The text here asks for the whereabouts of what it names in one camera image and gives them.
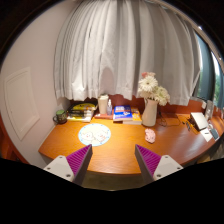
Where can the white ceramic vase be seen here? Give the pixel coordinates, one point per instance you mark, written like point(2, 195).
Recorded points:
point(150, 113)

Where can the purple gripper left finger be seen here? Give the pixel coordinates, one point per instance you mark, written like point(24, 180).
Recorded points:
point(72, 167)

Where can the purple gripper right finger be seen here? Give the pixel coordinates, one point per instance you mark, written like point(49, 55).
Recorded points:
point(154, 167)

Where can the white paper card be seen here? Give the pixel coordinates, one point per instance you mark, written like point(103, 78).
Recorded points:
point(206, 134)

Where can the blue book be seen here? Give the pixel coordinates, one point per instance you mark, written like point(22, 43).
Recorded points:
point(122, 113)

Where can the red flat book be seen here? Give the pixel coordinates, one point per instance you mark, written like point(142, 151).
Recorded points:
point(103, 116)

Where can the white curtain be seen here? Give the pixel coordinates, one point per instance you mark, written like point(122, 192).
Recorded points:
point(105, 45)

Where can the round white blue mouse pad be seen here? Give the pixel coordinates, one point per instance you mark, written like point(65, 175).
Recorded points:
point(94, 134)

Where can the white cylindrical container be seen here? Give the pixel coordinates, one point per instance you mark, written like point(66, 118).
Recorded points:
point(102, 103)

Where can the clear sanitizer bottle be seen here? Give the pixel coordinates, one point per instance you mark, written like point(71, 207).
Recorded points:
point(109, 107)

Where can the white box device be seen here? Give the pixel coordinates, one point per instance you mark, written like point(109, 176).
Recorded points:
point(199, 120)

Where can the yellow black book stack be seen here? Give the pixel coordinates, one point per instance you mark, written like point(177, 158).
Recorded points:
point(81, 112)

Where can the white and pink flowers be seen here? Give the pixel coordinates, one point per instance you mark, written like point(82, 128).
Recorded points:
point(148, 88)

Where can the green mug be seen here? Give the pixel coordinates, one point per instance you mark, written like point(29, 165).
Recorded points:
point(60, 117)

